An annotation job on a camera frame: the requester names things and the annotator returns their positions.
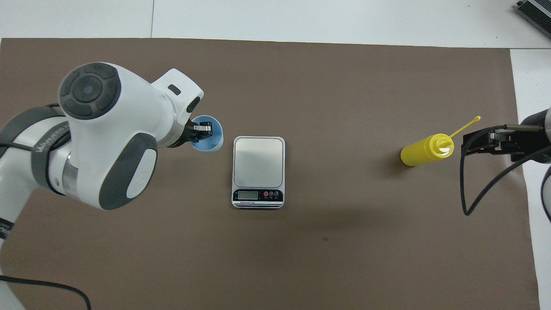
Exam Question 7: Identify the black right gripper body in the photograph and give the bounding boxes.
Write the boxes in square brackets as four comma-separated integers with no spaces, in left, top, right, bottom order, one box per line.
[511,110,547,163]

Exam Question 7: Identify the silver digital kitchen scale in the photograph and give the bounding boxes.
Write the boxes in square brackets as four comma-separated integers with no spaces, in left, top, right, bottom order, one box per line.
[232,136,285,210]

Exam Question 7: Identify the brown table mat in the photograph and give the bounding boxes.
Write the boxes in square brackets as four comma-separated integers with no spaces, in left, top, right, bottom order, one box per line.
[0,38,541,310]

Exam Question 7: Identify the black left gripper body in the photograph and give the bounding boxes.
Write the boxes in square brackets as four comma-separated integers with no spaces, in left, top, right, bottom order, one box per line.
[166,120,194,149]

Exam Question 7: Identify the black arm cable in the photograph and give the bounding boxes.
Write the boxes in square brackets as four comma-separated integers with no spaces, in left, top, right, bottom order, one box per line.
[0,275,92,310]
[460,124,551,216]

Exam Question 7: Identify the grey metal device box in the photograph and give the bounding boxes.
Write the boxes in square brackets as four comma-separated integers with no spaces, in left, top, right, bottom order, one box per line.
[516,0,551,40]

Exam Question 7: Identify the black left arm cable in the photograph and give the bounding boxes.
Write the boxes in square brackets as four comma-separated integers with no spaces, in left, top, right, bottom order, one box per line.
[0,275,92,310]

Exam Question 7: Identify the light blue plastic cup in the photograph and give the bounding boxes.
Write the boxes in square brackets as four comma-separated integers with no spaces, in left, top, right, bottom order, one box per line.
[189,115,224,152]

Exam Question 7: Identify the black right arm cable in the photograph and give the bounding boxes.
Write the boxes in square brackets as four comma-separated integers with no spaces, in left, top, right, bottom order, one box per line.
[460,124,551,216]

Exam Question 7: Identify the yellow squeeze bottle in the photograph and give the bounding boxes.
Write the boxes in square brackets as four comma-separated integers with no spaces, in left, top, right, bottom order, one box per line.
[400,115,481,167]

